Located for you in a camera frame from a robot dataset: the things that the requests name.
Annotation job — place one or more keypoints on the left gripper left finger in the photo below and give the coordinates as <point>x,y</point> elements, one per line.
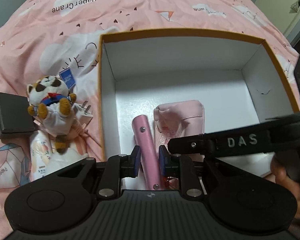
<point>114,170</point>

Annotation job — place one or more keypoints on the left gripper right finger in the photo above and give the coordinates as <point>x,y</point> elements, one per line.
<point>183,168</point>

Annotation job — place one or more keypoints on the pink cylindrical stick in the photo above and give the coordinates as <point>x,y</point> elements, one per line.
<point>149,156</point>

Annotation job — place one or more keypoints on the pink pouch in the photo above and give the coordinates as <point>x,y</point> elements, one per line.
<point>177,119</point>

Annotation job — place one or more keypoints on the red panda plush toy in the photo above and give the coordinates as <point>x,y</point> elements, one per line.
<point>50,103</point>

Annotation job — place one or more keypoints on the dark grey gift box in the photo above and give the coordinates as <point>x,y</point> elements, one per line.
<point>15,121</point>

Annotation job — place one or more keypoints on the person's right hand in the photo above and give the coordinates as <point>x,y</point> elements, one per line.
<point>278,175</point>

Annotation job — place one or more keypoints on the pink flat holder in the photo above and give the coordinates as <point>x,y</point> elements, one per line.
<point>75,130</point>

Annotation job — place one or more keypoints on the white charger plug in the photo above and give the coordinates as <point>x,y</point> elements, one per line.
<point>83,113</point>

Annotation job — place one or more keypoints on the white plush toy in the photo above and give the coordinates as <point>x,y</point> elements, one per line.
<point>44,160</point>

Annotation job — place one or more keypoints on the orange cardboard box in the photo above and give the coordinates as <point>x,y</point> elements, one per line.
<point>237,77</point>

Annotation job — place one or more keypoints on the blue hang tag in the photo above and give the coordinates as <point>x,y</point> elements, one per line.
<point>67,76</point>

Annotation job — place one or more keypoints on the pink cloud-print duvet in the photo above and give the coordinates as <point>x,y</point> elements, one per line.
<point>44,36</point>

